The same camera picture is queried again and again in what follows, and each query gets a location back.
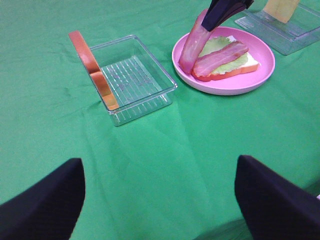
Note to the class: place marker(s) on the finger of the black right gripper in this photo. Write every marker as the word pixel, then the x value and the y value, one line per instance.
pixel 236 10
pixel 207 22

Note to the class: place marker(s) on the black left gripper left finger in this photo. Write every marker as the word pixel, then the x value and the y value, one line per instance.
pixel 49 209

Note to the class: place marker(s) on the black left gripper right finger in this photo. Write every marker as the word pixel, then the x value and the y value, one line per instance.
pixel 273 207

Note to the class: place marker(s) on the bacon strip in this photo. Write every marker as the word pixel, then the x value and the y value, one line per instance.
pixel 206 64
pixel 194 44

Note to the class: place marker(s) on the green lettuce leaf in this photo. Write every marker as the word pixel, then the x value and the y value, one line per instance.
pixel 215 45

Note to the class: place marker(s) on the yellow cheese slice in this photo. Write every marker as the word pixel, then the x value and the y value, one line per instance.
pixel 281 10

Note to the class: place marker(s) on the bread slice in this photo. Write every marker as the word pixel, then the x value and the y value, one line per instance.
pixel 93 69
pixel 250 66

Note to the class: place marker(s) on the pink round plate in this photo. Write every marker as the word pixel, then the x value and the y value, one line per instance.
pixel 238 84

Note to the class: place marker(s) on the right clear plastic tray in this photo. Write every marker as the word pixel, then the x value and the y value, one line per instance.
pixel 301 30

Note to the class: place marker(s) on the clear plastic tray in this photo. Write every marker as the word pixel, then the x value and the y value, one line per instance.
pixel 137 80
pixel 301 30

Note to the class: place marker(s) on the green tablecloth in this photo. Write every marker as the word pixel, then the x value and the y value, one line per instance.
pixel 170 174

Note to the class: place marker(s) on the left clear plastic tray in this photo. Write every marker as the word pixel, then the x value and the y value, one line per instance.
pixel 137 80

